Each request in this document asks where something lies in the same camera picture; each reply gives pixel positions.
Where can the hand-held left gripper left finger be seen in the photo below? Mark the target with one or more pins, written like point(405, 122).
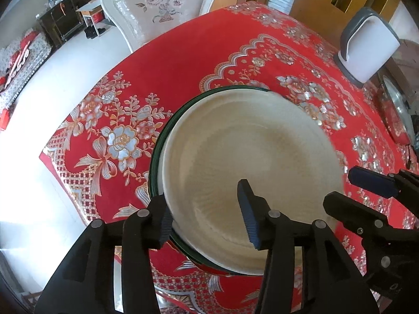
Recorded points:
point(162, 225)

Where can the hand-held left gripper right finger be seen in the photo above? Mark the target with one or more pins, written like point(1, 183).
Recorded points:
point(250, 216)

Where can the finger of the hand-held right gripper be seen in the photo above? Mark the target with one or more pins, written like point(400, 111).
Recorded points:
point(370, 180)
point(353, 209)

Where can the green rimmed plate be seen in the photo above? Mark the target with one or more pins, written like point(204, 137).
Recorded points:
point(154, 170)

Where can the cream bowl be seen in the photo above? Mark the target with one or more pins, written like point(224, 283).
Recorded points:
point(229, 144)

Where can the glass wok lid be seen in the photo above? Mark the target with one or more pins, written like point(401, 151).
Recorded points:
point(394, 108)

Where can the white jug with grey rim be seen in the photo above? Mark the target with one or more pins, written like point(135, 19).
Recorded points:
point(373, 55)

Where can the red floral tablecloth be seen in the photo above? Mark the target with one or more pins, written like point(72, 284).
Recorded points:
point(196, 55)

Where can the white floral chair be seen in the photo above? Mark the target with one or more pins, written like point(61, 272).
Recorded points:
point(157, 6)

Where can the red patterned sofa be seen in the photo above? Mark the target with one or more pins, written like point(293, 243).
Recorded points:
point(19, 59)

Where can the small white table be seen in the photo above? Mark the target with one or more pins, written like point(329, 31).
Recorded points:
point(90, 8)

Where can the dark wooden cabinet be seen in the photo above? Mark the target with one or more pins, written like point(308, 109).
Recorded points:
point(59, 19)

